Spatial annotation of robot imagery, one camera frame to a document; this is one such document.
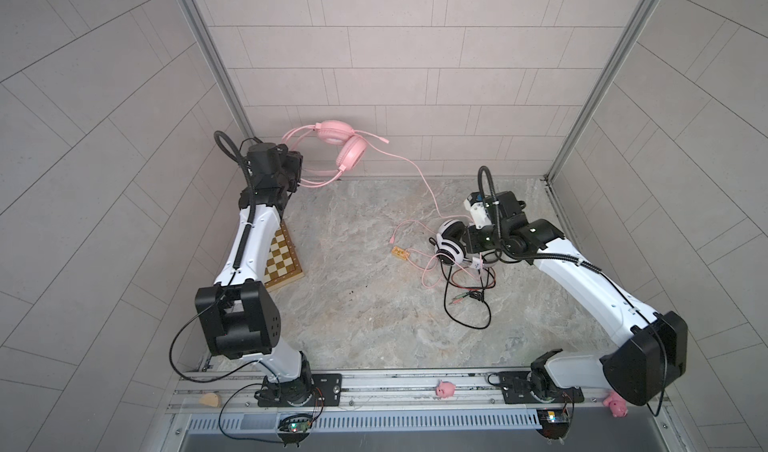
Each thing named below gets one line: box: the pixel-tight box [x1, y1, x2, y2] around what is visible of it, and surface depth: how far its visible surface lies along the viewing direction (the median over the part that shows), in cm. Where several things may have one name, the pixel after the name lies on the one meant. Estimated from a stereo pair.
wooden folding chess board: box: [264, 220, 305, 292], surface depth 91 cm
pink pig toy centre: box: [435, 379, 456, 399], surface depth 72 cm
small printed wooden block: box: [392, 246, 411, 261], surface depth 96 cm
